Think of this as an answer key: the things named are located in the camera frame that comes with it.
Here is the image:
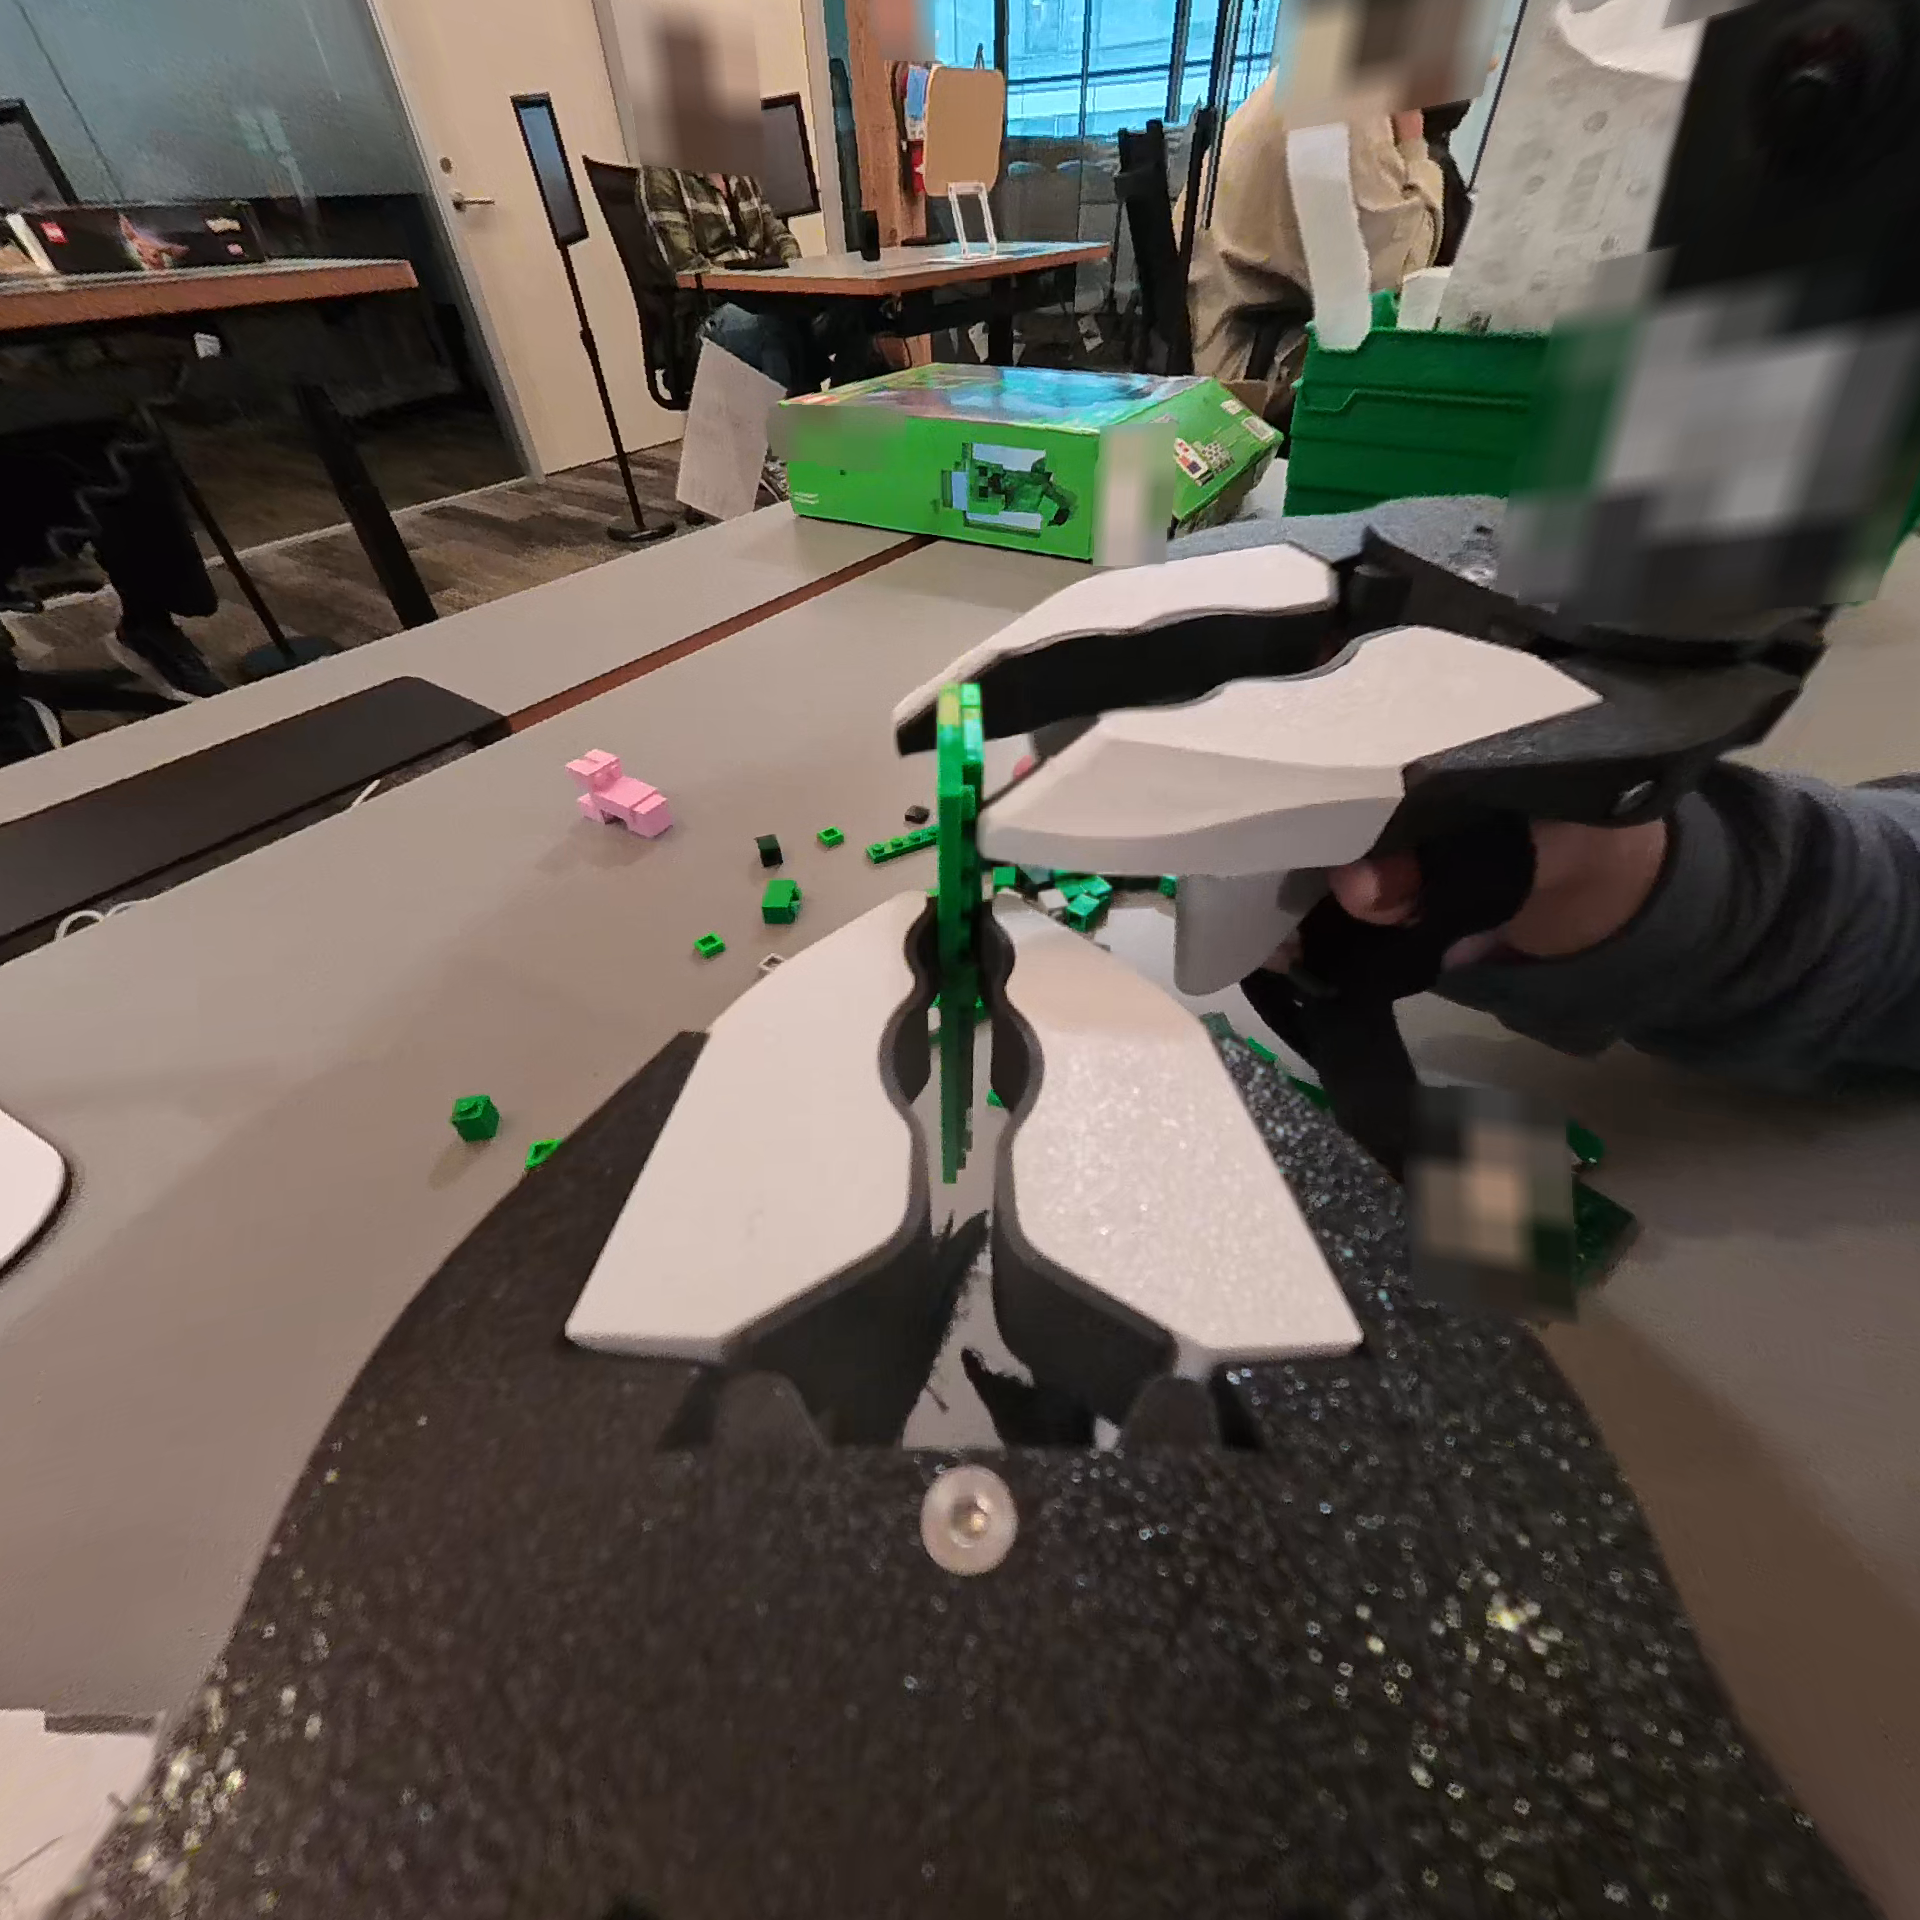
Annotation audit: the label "green storage bin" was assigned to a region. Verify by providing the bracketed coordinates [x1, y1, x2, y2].
[1284, 291, 1556, 521]

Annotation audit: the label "black office chair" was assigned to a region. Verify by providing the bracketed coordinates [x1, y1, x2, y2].
[580, 149, 713, 420]

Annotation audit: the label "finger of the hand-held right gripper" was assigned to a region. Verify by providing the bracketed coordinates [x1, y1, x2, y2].
[891, 542, 1346, 759]
[971, 624, 1607, 882]

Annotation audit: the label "person's right forearm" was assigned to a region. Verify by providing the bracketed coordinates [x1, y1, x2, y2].
[1440, 761, 1920, 1097]

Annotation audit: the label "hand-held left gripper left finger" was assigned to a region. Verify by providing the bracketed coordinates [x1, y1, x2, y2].
[564, 887, 941, 1449]

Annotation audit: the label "distant wooden desk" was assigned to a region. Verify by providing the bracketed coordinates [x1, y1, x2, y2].
[674, 239, 1115, 380]

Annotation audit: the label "pink brick pig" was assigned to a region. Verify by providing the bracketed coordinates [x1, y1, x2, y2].
[564, 748, 678, 840]

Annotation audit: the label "green brick set box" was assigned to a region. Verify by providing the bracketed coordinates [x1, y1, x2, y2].
[770, 362, 1290, 565]

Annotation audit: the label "black panel on pole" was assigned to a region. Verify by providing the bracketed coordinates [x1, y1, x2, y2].
[509, 91, 680, 546]

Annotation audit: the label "scattered small green bricks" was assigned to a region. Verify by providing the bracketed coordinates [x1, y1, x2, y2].
[446, 802, 1640, 1295]

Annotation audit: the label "person's right hand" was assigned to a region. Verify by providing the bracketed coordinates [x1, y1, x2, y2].
[1328, 817, 1672, 971]

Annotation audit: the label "wooden book stand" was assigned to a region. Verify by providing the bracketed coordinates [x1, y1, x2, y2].
[919, 61, 1011, 262]

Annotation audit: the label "large green brick plate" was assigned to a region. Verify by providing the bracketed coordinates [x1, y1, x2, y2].
[928, 680, 998, 1189]

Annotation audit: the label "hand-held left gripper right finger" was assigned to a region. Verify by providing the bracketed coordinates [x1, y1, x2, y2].
[981, 900, 1368, 1449]

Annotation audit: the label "dark brick set box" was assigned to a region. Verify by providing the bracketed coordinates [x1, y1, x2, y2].
[0, 199, 272, 282]

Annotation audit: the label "white paper sheet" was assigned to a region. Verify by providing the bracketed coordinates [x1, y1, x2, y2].
[672, 339, 792, 521]

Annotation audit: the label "black desk strip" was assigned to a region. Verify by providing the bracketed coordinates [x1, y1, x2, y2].
[0, 674, 515, 950]

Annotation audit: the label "white book stand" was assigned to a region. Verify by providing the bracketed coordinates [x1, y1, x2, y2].
[0, 1106, 74, 1280]

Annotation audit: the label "white door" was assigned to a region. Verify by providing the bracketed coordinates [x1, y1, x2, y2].
[365, 0, 640, 486]

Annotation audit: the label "printed white paper bag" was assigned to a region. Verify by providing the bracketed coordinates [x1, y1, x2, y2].
[0, 1705, 169, 1920]
[1435, 0, 1703, 339]

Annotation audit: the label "grey wood-edged desk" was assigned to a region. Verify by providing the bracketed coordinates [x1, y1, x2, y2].
[0, 253, 440, 640]

